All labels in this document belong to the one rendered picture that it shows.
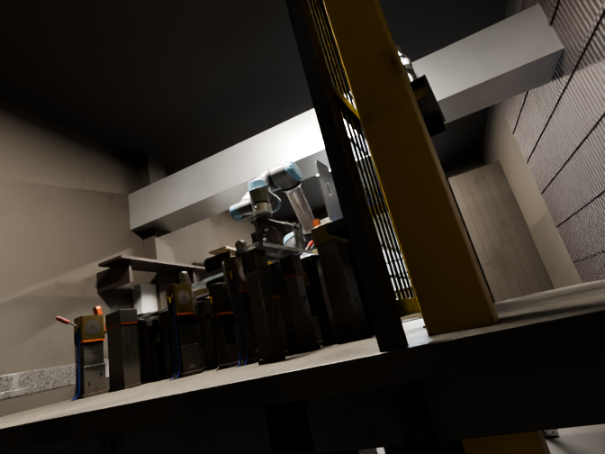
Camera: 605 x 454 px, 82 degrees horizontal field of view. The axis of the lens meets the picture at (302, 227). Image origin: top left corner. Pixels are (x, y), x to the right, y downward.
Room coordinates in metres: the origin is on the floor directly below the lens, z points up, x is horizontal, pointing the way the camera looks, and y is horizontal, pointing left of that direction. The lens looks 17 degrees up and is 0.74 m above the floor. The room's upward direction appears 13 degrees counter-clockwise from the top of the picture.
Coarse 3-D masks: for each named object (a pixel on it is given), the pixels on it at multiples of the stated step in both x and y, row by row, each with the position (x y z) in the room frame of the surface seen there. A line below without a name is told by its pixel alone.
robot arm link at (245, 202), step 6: (264, 174) 1.64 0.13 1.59; (270, 186) 1.67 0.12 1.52; (246, 198) 1.43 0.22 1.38; (234, 204) 1.41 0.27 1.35; (240, 204) 1.39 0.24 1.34; (246, 204) 1.38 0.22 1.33; (234, 210) 1.39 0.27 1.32; (240, 210) 1.39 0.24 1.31; (246, 210) 1.38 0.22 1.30; (234, 216) 1.41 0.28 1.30; (240, 216) 1.40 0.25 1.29; (246, 216) 1.41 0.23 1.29
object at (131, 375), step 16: (112, 320) 1.54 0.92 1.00; (128, 320) 1.53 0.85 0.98; (112, 336) 1.54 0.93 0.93; (128, 336) 1.53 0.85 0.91; (112, 352) 1.55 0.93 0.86; (128, 352) 1.53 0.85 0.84; (112, 368) 1.55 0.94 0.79; (128, 368) 1.53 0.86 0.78; (112, 384) 1.55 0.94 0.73; (128, 384) 1.52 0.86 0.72
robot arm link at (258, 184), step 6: (252, 180) 1.26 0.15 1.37; (258, 180) 1.26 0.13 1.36; (264, 180) 1.28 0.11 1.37; (252, 186) 1.26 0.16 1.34; (258, 186) 1.25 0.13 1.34; (264, 186) 1.27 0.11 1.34; (252, 192) 1.26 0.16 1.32; (258, 192) 1.25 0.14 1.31; (264, 192) 1.26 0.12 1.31; (270, 192) 1.32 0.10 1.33; (252, 198) 1.26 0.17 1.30; (258, 198) 1.25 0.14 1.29; (264, 198) 1.26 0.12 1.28; (270, 198) 1.31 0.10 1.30; (252, 204) 1.27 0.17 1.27
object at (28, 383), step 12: (24, 372) 2.19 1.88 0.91; (36, 372) 2.26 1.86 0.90; (48, 372) 2.32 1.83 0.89; (60, 372) 2.40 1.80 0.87; (72, 372) 2.47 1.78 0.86; (108, 372) 2.72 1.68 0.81; (0, 384) 2.08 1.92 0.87; (12, 384) 2.13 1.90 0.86; (24, 384) 2.19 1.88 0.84; (36, 384) 2.26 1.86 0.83; (48, 384) 2.32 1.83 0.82; (60, 384) 2.40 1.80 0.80; (72, 384) 2.47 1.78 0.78; (0, 396) 2.08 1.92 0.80; (12, 396) 2.13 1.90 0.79
